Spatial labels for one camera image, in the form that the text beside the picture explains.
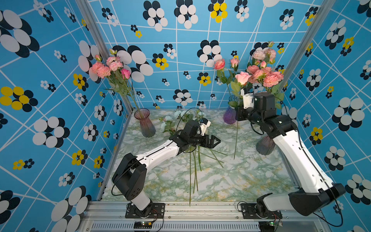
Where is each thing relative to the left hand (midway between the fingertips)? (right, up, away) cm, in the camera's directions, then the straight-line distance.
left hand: (216, 138), depth 78 cm
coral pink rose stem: (+8, +39, +14) cm, 43 cm away
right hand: (+9, +17, -7) cm, 21 cm away
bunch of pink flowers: (-28, +9, +30) cm, 42 cm away
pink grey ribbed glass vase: (-43, +4, +18) cm, 47 cm away
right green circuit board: (+23, -42, -8) cm, 49 cm away
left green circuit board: (-39, -43, -6) cm, 58 cm away
